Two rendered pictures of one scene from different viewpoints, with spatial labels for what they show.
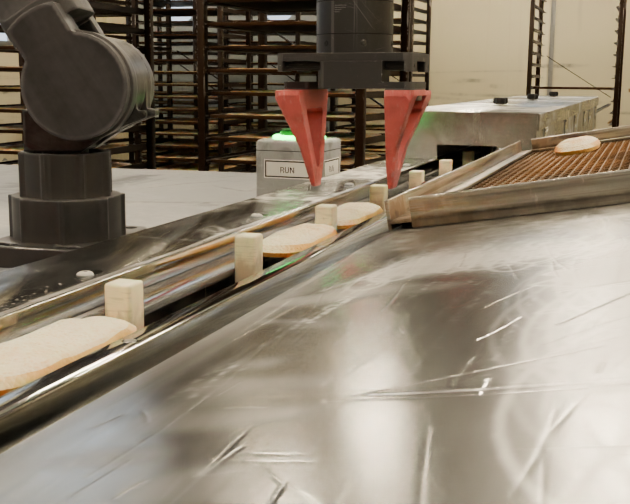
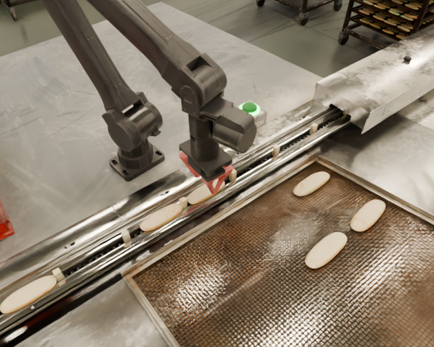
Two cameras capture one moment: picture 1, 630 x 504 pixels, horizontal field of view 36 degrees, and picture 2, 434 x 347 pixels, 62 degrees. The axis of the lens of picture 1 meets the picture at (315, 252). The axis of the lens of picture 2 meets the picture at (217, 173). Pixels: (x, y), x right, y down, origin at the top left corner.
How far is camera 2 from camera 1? 0.69 m
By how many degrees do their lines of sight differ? 46
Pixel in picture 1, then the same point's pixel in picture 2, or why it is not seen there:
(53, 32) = (111, 121)
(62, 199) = (127, 157)
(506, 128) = (356, 111)
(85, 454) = not seen: outside the picture
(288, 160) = not seen: hidden behind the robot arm
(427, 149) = (326, 102)
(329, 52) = (191, 153)
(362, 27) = (198, 153)
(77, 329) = (34, 290)
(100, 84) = (125, 140)
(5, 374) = (6, 309)
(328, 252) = (144, 244)
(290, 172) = not seen: hidden behind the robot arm
